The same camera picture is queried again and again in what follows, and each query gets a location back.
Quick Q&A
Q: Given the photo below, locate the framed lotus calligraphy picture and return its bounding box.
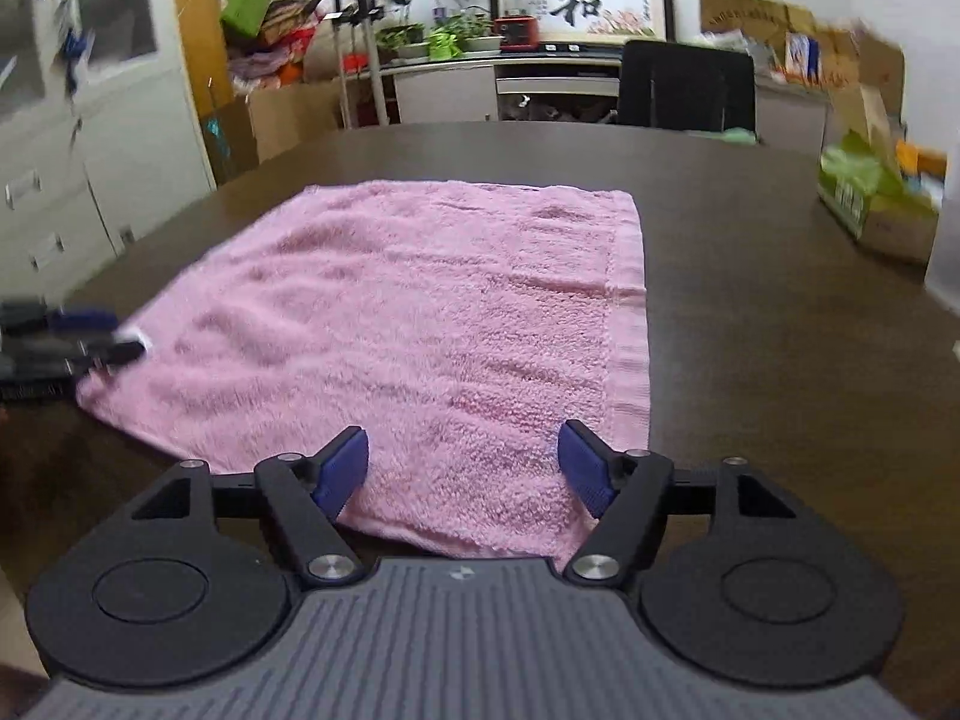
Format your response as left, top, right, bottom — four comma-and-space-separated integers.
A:
489, 0, 674, 46

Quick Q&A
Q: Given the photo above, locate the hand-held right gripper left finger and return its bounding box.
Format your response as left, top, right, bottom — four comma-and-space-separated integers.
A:
127, 425, 370, 590

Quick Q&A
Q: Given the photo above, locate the wooden shelf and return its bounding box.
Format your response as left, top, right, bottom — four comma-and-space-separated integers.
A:
169, 0, 308, 137

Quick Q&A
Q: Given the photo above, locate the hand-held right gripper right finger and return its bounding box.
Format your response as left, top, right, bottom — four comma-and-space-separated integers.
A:
557, 420, 803, 590

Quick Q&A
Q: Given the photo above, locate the large open cardboard box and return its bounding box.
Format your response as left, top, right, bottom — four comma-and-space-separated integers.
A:
202, 82, 343, 182

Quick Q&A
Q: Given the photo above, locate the small colourful box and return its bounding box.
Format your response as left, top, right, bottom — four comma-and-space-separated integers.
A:
786, 34, 823, 80

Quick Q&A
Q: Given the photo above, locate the blender with red base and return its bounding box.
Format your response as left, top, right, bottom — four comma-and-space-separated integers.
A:
495, 0, 539, 53

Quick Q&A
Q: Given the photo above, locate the black office chair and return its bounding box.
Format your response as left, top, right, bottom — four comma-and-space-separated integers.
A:
616, 39, 758, 143

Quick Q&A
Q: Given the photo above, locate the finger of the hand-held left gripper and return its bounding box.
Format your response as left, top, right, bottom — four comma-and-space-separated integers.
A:
0, 340, 147, 380
0, 300, 121, 336

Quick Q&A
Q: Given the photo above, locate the small potted plant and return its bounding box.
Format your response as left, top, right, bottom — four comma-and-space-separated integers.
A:
457, 11, 505, 57
375, 22, 430, 65

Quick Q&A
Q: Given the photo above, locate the white cabinet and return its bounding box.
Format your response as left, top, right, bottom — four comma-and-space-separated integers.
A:
0, 0, 218, 301

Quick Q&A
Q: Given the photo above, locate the pink towel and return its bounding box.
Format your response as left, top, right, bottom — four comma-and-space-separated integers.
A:
75, 180, 652, 575

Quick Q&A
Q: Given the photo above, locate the printed cardboard box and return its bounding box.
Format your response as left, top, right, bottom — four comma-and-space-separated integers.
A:
814, 15, 908, 121

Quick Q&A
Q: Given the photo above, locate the pile of clothes and bags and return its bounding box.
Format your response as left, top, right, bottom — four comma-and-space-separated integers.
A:
225, 0, 338, 95

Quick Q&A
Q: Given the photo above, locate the orange box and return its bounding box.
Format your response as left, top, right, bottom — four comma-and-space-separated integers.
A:
896, 139, 947, 188

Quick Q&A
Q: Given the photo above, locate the flat cardboard sheet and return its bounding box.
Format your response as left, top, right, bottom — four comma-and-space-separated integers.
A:
697, 0, 790, 38

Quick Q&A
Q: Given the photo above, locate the white sideboard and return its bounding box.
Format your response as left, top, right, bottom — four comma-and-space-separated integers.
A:
360, 49, 833, 158

